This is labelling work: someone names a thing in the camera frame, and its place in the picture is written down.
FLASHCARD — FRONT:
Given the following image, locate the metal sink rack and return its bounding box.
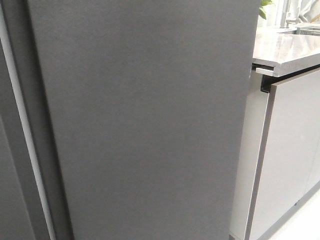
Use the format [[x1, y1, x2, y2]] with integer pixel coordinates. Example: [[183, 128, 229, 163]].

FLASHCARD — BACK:
[[293, 22, 320, 37]]

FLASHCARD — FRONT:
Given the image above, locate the stone kitchen countertop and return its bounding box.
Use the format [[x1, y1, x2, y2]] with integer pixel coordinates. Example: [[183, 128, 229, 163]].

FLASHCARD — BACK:
[[252, 28, 320, 78]]

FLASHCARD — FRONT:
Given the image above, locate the dark grey fridge door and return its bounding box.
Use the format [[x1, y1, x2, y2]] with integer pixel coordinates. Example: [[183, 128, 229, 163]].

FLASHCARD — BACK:
[[1, 0, 261, 240], [0, 39, 45, 240]]

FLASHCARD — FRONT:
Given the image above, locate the chrome kitchen faucet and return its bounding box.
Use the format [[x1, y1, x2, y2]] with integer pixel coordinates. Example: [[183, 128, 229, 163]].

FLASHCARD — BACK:
[[279, 0, 301, 28]]

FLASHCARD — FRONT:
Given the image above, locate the white kitchen cabinet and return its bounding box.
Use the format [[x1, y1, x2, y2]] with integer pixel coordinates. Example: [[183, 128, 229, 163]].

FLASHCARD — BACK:
[[229, 69, 320, 240]]

